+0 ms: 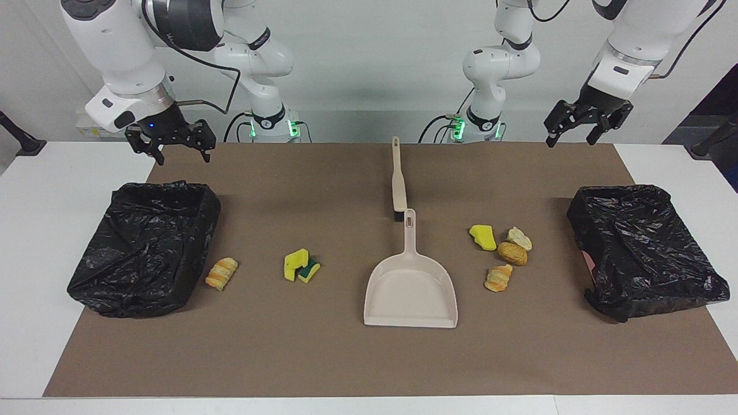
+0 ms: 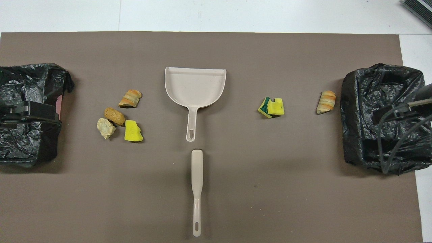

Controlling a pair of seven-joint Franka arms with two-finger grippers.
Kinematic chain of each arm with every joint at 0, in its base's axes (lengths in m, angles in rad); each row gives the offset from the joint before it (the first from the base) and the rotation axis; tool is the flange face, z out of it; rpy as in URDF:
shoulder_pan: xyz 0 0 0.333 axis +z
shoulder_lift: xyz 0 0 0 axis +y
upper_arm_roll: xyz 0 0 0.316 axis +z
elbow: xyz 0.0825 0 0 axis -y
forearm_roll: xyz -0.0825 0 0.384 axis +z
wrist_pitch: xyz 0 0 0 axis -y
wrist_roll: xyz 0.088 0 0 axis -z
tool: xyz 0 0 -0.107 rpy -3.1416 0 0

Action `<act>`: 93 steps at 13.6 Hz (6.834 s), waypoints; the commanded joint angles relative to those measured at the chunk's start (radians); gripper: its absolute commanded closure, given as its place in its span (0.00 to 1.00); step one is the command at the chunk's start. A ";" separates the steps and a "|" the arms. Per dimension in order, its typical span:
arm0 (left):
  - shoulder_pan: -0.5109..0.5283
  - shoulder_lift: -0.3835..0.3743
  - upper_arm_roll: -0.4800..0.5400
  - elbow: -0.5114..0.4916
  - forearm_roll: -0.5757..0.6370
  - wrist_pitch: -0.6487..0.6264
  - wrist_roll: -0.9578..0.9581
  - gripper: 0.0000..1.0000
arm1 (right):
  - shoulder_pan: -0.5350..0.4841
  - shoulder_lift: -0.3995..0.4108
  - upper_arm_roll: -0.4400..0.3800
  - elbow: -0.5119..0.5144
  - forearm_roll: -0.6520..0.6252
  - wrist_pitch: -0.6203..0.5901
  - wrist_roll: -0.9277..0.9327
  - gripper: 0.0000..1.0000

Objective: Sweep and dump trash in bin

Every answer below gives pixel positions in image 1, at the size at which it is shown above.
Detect beige plastic dustpan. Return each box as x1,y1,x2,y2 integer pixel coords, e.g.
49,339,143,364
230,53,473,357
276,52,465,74
364,209,458,329

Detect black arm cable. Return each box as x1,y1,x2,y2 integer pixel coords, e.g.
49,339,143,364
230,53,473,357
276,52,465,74
652,0,728,80
141,0,242,114

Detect black left base cables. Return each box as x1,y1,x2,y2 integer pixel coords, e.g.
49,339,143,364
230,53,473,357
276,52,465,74
419,86,479,144

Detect black base cables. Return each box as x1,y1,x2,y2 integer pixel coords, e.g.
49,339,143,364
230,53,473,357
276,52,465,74
419,86,479,144
224,111,255,143

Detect black stand leg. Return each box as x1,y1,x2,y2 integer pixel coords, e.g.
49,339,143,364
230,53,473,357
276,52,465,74
0,110,47,156
690,111,738,159

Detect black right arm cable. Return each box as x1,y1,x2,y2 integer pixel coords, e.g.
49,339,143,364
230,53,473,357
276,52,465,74
141,0,242,114

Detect pink bin with black bag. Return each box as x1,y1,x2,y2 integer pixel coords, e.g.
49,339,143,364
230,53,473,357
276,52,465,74
567,184,731,323

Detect brown toy bread roll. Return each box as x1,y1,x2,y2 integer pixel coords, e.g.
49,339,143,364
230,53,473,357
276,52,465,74
498,242,528,266

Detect notched yellow sponge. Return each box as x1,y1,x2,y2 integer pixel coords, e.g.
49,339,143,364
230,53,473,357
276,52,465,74
284,248,310,282

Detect bin covered by black bag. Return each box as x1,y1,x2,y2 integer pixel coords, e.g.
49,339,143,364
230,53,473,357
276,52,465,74
67,180,221,319

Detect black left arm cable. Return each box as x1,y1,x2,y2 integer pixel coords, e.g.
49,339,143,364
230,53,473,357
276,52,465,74
652,0,728,80

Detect black right base cables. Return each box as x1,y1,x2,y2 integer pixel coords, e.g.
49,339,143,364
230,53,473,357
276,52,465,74
224,111,255,143

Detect plain yellow sponge piece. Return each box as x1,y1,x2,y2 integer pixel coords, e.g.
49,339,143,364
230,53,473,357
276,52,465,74
469,225,497,251

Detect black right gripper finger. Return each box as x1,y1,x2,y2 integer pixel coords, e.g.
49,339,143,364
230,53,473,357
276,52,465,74
192,119,217,163
126,128,166,166

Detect toy croissant with pale end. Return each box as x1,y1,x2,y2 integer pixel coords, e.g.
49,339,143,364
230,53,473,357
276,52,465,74
507,227,533,252

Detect toy croissant piece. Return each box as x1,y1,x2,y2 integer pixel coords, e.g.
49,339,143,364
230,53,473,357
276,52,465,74
205,257,239,292
484,264,514,293

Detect beige brush with black bristles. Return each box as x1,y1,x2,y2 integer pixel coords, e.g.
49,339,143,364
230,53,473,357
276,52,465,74
391,136,408,222

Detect brown table mat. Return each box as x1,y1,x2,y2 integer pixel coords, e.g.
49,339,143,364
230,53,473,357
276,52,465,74
43,142,738,397

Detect white power strip box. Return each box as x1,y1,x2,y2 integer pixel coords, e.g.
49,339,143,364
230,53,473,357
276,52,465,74
75,112,130,139

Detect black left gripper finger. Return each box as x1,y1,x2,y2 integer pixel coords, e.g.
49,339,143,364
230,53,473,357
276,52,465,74
544,100,582,148
586,103,634,146

